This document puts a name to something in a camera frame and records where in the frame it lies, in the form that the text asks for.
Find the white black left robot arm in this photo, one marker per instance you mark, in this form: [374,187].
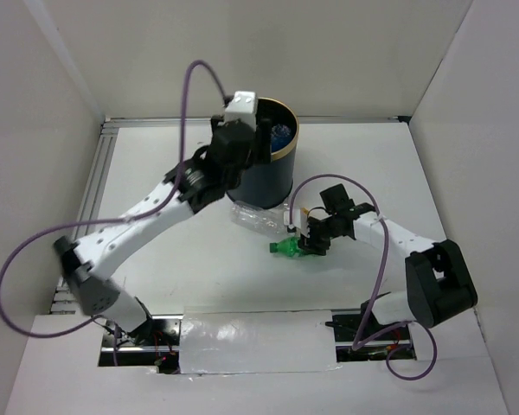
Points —
[88,263]

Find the crushed clear bottle white cap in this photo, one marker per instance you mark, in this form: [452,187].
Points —
[272,223]

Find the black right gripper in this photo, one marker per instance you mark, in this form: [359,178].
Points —
[311,245]

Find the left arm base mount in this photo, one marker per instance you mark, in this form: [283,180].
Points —
[160,351]

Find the silver tape sheet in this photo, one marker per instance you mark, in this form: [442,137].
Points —
[256,342]

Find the blue label clear bottle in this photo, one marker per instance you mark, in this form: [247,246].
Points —
[281,135]

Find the green bottle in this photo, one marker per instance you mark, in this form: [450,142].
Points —
[288,247]

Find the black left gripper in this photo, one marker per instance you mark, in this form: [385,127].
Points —
[260,149]

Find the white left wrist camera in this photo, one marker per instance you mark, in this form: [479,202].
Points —
[242,107]

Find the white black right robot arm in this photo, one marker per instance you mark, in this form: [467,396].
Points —
[438,284]

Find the dark blue gold-rimmed bin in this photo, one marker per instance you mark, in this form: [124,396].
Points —
[267,185]

